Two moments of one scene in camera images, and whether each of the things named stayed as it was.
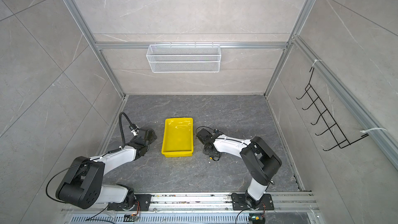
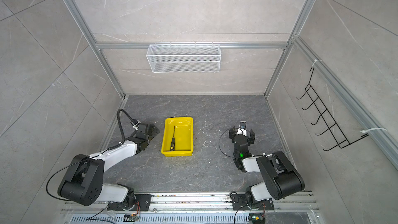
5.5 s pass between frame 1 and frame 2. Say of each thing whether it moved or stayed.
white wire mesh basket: stayed
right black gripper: moved
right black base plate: stayed
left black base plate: stayed
